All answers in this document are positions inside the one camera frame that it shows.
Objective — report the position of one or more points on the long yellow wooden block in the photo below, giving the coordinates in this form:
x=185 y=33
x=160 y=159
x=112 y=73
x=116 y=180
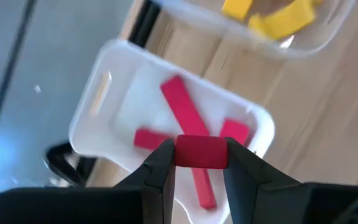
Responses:
x=284 y=18

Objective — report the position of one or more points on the white plastic bin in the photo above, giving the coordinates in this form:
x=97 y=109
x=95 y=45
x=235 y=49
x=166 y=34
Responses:
x=126 y=109

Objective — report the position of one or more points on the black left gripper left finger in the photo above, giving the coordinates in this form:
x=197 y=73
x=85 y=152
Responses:
x=158 y=186

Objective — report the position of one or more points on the red rectangular wooden block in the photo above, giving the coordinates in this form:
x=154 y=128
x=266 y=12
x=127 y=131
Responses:
x=182 y=102
x=200 y=152
x=235 y=130
x=149 y=138

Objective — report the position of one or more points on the clear plastic bin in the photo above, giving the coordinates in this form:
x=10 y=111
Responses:
x=291 y=51

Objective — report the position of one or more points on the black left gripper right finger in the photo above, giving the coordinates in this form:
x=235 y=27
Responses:
x=241 y=186

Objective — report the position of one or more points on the yellow arch wooden block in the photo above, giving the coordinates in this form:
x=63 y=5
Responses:
x=238 y=7

